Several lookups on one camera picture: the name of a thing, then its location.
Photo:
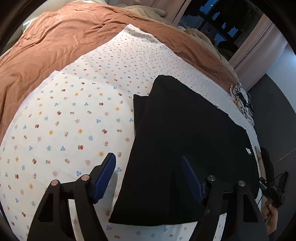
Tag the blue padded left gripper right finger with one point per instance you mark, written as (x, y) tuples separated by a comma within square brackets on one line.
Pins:
[(195, 185)]

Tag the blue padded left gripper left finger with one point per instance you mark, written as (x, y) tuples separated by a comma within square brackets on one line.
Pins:
[(101, 176)]

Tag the black button-up shirt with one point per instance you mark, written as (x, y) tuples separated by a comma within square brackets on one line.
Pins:
[(174, 121)]

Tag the dark clothes hanging at window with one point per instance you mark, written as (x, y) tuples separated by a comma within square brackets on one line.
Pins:
[(227, 23)]

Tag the person's right hand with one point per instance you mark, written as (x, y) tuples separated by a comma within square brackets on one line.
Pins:
[(271, 218)]

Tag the beige flat board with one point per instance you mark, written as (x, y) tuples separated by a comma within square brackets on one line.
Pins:
[(260, 161)]

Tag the white floral bed sheet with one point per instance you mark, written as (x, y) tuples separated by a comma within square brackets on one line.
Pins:
[(76, 116)]

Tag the pink right curtain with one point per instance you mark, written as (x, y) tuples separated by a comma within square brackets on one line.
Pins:
[(258, 52)]

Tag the orange-brown blanket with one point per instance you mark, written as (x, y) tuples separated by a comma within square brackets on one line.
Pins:
[(56, 39)]

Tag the beige plush toy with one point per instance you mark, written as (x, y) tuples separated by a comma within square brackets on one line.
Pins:
[(146, 11)]

